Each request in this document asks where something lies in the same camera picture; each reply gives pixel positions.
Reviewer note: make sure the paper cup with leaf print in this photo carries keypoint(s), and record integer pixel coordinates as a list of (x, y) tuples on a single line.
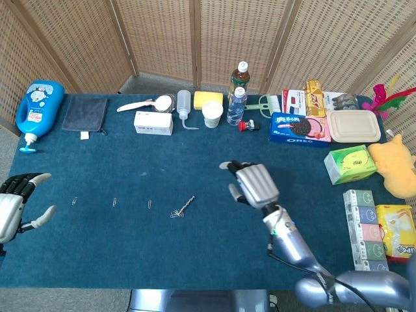
[(212, 112)]

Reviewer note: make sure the white printed picture pack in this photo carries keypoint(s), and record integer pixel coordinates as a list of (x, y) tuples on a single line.
[(341, 100)]

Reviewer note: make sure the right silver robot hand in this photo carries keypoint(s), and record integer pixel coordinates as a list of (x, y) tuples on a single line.
[(256, 185)]

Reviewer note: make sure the clear water bottle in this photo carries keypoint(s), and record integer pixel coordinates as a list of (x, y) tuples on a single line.
[(235, 110)]

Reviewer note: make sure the translucent squeeze wash bottle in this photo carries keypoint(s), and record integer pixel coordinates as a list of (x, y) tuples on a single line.
[(183, 104)]

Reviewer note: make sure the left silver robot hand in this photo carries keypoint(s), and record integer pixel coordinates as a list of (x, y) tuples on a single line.
[(9, 211)]

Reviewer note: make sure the green tea bottle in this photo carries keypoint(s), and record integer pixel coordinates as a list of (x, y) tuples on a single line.
[(240, 78)]

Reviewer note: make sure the teal table cloth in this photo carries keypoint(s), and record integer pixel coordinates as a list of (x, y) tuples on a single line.
[(130, 162)]

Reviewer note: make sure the pink green feather toy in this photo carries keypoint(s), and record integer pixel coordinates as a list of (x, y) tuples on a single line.
[(378, 97)]

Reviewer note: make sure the blue Oreo biscuit box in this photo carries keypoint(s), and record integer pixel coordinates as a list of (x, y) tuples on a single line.
[(292, 128)]

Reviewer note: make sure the grey zip pouch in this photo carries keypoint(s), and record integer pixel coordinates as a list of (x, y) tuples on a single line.
[(84, 113)]

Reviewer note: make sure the yellow snack package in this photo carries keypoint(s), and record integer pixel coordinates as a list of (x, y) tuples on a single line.
[(314, 100)]

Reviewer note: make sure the silver magnetic bead rod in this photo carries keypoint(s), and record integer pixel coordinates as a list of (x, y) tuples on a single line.
[(188, 203)]

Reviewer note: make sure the white labelled cardboard box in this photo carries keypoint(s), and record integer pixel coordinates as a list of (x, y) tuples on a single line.
[(152, 122)]

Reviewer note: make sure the lilac robot torso base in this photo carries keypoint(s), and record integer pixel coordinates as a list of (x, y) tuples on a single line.
[(195, 302)]

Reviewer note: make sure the red and white box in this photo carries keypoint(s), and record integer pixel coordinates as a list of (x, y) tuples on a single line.
[(294, 102)]

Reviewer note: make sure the pastel pocket tissue pack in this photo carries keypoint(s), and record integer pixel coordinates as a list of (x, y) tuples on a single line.
[(367, 227)]

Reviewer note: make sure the yellow Lipton tea bag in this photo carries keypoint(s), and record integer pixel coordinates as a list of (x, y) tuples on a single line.
[(396, 227)]

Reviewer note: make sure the right lilac robot arm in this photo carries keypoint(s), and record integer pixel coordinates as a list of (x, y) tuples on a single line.
[(292, 240)]

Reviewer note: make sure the yellow sponge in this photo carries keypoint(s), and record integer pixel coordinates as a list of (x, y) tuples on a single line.
[(208, 99)]

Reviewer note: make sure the yellow plush toy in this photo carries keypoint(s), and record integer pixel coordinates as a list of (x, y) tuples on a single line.
[(393, 169)]

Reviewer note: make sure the rattan folding screen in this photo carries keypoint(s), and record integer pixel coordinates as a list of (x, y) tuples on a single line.
[(162, 39)]

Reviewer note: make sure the blue detergent bottle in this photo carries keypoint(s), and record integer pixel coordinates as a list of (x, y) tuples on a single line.
[(39, 110)]

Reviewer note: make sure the beige lidded food container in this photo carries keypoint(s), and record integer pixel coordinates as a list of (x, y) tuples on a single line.
[(352, 126)]

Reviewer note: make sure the red emergency stop button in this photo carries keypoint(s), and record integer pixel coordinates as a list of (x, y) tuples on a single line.
[(243, 126)]

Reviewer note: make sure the green tissue box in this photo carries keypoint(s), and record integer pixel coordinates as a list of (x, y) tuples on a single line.
[(351, 162)]

